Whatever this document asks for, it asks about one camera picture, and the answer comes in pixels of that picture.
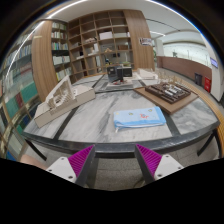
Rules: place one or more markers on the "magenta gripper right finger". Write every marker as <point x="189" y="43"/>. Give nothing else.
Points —
<point x="155" y="166"/>

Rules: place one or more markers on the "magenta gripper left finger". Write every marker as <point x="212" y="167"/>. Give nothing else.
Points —
<point x="74" y="168"/>

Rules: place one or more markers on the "light blue folded towel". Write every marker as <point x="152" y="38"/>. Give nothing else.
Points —
<point x="138" y="118"/>

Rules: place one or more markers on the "dark model on wooden board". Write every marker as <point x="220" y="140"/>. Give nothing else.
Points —
<point x="169" y="97"/>

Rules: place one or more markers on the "white architectural model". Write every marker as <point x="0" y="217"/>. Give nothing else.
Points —
<point x="63" y="98"/>

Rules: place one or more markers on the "bookshelf with books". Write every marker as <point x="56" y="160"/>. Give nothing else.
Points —
<point x="16" y="86"/>

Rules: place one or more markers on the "white model on far table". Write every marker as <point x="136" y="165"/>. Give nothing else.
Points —
<point x="147" y="74"/>

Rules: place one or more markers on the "black building model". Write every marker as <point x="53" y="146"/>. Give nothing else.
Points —
<point x="118" y="73"/>

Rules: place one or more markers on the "red fire cabinet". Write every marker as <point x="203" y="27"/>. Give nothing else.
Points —
<point x="207" y="84"/>

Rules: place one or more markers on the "wooden bookshelf unit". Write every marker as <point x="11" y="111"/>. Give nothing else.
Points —
<point x="87" y="45"/>

